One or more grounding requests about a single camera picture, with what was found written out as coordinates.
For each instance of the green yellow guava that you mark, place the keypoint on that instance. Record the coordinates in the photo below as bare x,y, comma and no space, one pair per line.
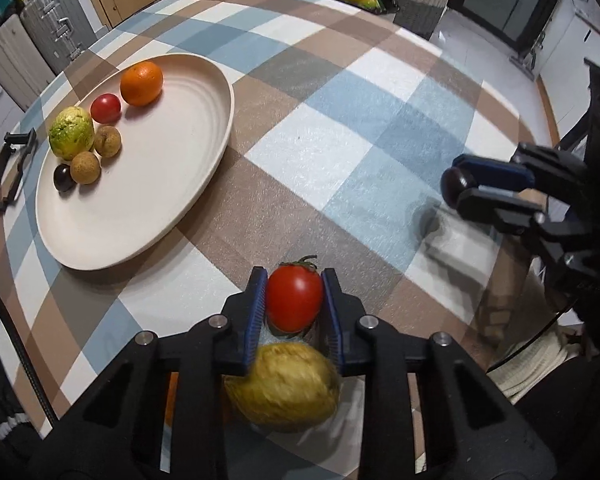
70,132

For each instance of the smooth orange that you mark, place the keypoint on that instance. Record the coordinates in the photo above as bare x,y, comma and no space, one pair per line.
141,84

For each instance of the dimpled orange tangerine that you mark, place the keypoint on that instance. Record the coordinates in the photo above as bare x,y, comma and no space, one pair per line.
171,400

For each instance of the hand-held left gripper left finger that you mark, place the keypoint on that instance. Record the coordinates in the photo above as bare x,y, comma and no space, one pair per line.
257,310

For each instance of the cream round plate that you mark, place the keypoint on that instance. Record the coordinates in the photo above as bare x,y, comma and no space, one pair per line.
155,160

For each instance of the silver suitcase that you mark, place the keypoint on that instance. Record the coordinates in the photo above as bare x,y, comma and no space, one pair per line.
57,25

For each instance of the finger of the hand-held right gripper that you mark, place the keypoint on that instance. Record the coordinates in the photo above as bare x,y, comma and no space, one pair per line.
500,210
500,170

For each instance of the beige suitcase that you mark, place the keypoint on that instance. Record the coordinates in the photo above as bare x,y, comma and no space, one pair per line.
15,60

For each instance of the dark purple plum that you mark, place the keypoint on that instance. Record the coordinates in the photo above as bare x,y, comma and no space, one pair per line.
454,186
63,178

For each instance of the grey floor mop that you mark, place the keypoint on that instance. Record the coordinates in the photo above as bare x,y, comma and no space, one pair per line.
527,57

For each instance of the yellow wrinkled guava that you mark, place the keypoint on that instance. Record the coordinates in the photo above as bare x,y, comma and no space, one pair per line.
285,390

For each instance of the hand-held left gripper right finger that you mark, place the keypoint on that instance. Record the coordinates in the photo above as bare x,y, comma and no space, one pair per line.
332,310

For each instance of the red tomato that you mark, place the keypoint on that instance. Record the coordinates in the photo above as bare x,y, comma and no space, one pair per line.
105,108
294,295

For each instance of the cream knitted cloth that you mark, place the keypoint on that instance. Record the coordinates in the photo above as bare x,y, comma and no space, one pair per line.
530,370

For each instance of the black phone holder bracket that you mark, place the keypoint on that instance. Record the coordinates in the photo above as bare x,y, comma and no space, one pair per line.
20,152

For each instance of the brown longan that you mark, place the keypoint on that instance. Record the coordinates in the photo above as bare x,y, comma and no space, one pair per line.
107,141
85,167

